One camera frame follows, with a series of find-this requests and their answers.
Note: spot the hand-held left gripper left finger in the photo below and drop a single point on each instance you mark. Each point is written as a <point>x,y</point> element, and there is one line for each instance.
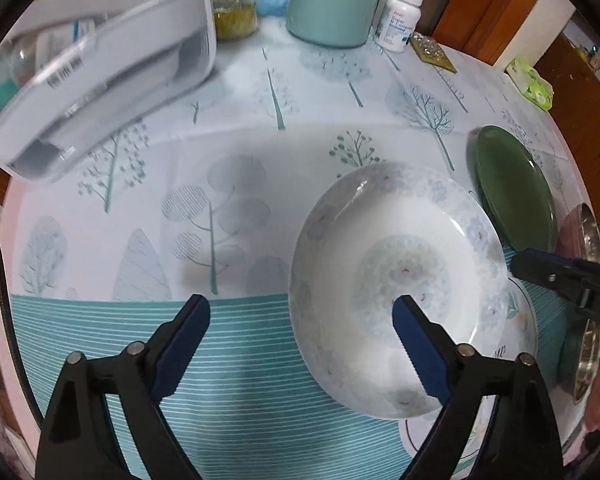
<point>185,345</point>

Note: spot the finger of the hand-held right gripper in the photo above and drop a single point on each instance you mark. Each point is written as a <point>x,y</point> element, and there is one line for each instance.
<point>540,265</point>

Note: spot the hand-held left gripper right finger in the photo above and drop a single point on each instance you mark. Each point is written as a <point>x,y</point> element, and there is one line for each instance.
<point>420,350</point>

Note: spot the large stainless steel bowl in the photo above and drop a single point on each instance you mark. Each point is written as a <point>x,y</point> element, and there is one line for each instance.
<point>587,360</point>

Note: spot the green plate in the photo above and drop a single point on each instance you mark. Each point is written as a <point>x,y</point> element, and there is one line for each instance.
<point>515,190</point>

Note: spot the white floral ceramic bowl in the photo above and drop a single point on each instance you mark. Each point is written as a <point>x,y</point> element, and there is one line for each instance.
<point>360,240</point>

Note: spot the green tissue pack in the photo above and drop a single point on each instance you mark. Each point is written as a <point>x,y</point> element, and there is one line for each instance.
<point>530,82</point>

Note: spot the wooden cabinet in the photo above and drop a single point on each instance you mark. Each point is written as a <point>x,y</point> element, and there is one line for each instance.
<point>575,85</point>

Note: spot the tree print tablecloth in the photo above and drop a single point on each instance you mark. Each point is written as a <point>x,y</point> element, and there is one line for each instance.
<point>260,160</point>

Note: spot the gold blister pack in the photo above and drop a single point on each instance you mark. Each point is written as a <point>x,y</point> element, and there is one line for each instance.
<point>432,50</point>

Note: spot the wooden door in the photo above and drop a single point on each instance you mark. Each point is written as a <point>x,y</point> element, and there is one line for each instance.
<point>490,10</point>

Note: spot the white pill bottle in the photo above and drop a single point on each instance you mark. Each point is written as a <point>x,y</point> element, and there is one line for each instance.
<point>397,22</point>

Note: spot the clear plastic container white lid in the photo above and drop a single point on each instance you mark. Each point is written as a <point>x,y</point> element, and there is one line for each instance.
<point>105,70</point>

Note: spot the small glass dish yellow contents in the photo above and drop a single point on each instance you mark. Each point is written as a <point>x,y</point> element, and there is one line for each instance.
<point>234,20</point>

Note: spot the teal ceramic canister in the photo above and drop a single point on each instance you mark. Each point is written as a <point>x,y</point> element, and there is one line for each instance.
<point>330,5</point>

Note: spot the blue cloth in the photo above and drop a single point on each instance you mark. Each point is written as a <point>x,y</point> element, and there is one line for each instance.
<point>270,2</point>

